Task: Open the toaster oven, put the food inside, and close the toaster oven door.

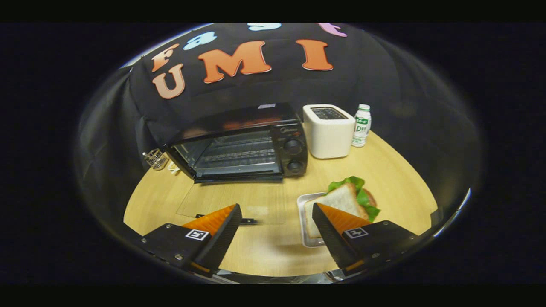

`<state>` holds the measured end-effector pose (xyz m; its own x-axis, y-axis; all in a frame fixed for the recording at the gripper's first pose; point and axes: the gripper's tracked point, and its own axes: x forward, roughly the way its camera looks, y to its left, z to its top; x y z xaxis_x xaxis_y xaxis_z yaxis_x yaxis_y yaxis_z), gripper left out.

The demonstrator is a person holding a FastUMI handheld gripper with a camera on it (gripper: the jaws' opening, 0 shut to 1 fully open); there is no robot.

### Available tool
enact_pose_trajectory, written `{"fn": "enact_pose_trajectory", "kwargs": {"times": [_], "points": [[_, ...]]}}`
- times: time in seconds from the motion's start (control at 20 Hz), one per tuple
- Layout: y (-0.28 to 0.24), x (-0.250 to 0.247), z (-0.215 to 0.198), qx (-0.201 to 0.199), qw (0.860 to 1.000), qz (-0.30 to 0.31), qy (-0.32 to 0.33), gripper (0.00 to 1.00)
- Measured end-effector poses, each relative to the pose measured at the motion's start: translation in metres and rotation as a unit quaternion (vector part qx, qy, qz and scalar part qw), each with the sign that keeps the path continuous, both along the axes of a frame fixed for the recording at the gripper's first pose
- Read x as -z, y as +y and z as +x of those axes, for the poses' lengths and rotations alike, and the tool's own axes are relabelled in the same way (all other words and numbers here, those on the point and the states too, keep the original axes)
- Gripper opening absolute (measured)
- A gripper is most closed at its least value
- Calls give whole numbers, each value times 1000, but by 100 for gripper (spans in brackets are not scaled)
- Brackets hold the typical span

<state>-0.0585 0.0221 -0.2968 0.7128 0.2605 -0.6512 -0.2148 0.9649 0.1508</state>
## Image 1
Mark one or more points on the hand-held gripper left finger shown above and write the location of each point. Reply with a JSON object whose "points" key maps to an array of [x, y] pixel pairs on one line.
{"points": [[222, 238]]}

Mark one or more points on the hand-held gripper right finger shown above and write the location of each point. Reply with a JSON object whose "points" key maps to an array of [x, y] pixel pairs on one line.
{"points": [[330, 238]]}

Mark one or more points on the lettuce sandwich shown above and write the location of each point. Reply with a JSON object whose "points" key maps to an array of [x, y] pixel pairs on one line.
{"points": [[341, 200]]}

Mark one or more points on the black toaster oven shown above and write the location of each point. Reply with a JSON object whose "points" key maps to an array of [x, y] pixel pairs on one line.
{"points": [[256, 123]]}

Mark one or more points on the white pop-up toaster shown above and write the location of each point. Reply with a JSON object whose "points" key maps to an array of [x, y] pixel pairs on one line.
{"points": [[328, 138]]}

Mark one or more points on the white ribbed tray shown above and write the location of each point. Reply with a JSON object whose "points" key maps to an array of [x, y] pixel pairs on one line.
{"points": [[303, 204]]}

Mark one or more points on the small white slotted utensil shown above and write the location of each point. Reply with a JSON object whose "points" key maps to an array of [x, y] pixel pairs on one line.
{"points": [[174, 168]]}

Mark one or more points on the clear glass cup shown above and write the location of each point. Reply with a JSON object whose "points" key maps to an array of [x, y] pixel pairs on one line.
{"points": [[156, 160]]}

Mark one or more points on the white bottle green label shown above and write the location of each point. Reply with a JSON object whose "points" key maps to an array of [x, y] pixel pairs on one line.
{"points": [[361, 128]]}

